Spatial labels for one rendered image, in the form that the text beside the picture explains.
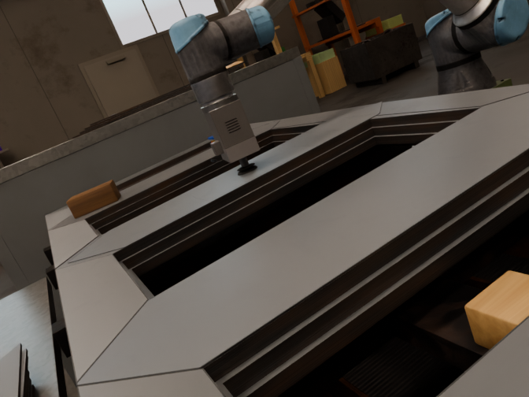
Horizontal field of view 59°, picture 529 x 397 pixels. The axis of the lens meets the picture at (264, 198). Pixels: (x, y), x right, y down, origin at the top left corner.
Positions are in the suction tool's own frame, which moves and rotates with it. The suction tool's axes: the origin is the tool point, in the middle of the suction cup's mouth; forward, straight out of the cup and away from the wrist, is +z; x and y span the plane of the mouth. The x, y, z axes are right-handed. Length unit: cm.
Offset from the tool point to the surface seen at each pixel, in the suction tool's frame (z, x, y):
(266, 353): 0, -15, 58
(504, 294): 4, 5, 62
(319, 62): 25, 339, -753
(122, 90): -63, -11, -829
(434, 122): 0.5, 29.8, 20.2
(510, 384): -1, -5, 74
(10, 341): 10, -55, -3
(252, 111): -3, 26, -88
